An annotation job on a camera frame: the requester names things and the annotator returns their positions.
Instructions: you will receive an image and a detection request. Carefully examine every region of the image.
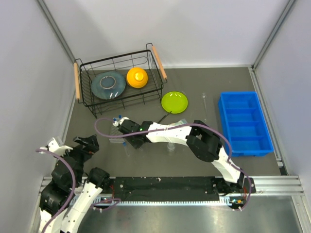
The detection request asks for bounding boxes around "blue plastic divided bin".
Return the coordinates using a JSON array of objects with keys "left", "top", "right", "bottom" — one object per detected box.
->
[{"left": 218, "top": 92, "right": 274, "bottom": 157}]

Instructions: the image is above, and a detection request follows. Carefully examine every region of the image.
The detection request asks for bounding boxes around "clear tube rack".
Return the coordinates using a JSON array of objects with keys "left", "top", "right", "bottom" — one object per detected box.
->
[{"left": 109, "top": 124, "right": 125, "bottom": 143}]

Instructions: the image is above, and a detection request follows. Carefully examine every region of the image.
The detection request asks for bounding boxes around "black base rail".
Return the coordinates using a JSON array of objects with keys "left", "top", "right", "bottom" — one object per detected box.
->
[{"left": 106, "top": 176, "right": 234, "bottom": 202}]

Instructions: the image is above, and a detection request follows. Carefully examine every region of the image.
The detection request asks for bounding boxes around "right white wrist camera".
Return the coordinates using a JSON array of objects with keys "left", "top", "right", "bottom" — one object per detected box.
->
[{"left": 113, "top": 117, "right": 129, "bottom": 127}]

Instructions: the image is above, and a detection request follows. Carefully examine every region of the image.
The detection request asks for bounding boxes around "clear glass pipette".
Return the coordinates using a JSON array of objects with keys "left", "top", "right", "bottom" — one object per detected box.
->
[{"left": 202, "top": 93, "right": 207, "bottom": 110}]

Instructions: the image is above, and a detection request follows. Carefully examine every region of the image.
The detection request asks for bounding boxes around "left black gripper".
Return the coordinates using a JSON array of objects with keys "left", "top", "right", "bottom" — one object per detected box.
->
[{"left": 55, "top": 133, "right": 99, "bottom": 186}]

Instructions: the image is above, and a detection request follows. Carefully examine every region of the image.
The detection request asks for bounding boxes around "black wire stand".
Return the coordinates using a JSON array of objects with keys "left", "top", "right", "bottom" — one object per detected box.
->
[{"left": 157, "top": 111, "right": 172, "bottom": 124}]

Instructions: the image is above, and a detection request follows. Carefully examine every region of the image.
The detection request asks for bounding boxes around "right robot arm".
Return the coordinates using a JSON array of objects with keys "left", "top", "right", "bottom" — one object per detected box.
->
[{"left": 113, "top": 117, "right": 252, "bottom": 192}]

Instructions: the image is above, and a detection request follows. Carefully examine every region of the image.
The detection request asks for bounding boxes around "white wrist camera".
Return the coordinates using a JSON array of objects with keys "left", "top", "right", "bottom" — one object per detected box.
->
[
  {"left": 40, "top": 137, "right": 73, "bottom": 156},
  {"left": 113, "top": 117, "right": 129, "bottom": 127}
]

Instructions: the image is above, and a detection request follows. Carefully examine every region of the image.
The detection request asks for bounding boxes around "lime green plate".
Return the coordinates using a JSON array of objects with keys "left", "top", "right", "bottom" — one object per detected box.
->
[{"left": 161, "top": 91, "right": 188, "bottom": 114}]

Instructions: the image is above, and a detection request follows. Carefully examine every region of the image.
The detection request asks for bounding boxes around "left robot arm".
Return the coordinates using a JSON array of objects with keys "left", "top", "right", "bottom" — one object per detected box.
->
[{"left": 38, "top": 135, "right": 110, "bottom": 233}]

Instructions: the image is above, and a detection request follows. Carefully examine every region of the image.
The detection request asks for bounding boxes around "orange ribbed bowl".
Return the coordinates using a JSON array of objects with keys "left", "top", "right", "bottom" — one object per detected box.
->
[{"left": 126, "top": 67, "right": 148, "bottom": 89}]

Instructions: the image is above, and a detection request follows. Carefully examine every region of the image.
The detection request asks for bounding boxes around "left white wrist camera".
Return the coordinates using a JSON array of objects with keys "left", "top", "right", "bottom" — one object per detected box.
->
[{"left": 40, "top": 137, "right": 73, "bottom": 156}]

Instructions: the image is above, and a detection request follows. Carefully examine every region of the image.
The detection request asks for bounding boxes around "clear plastic bag with contents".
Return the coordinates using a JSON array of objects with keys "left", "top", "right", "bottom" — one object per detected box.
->
[{"left": 170, "top": 119, "right": 188, "bottom": 127}]

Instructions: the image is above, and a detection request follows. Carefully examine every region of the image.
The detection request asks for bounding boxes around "blue ceramic plate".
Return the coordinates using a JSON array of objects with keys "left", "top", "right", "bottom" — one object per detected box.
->
[{"left": 91, "top": 71, "right": 126, "bottom": 100}]

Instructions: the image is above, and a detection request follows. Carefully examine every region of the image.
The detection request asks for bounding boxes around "black wire basket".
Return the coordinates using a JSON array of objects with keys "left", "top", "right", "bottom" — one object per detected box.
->
[{"left": 73, "top": 43, "right": 167, "bottom": 117}]

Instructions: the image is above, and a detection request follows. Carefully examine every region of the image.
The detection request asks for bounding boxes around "small clear round dish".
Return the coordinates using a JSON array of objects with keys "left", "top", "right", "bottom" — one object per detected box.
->
[{"left": 167, "top": 143, "right": 175, "bottom": 151}]

